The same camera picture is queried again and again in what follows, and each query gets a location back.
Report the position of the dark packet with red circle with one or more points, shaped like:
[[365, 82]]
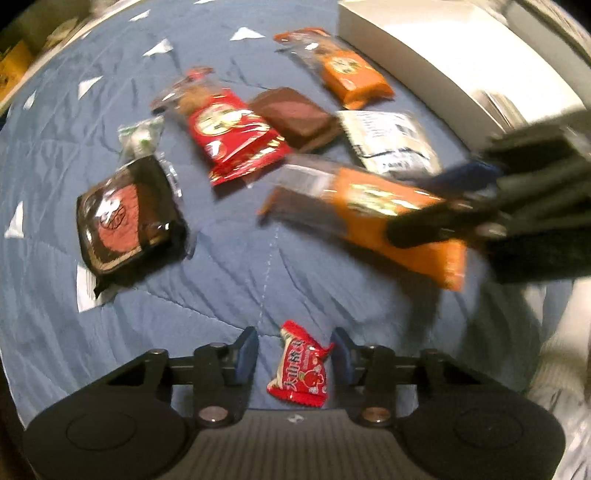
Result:
[[129, 217]]

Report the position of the green white wrapped candy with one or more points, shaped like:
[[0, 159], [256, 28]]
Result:
[[143, 134]]

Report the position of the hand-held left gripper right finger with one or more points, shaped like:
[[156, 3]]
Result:
[[340, 356]]

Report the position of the brown chocolate cake packet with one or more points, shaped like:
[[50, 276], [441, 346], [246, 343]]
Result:
[[291, 115]]

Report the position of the white cardboard box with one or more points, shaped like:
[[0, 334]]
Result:
[[438, 46]]

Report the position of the red biscuit packet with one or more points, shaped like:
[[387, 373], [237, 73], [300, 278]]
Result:
[[231, 134]]

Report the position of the orange biscuit packet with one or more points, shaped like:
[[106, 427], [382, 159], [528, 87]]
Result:
[[351, 74], [364, 203]]

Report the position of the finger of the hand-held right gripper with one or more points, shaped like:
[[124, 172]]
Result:
[[461, 177], [429, 226]]

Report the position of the yellow cardboard box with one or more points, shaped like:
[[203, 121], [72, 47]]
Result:
[[14, 69]]

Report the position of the small red candy packet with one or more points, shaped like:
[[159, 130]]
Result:
[[300, 374]]

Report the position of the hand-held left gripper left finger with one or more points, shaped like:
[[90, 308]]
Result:
[[247, 356]]

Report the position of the wooden shelf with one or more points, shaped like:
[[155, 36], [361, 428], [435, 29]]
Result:
[[51, 37]]

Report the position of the pale foil snack packet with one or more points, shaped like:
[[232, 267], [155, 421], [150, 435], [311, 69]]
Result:
[[388, 138]]

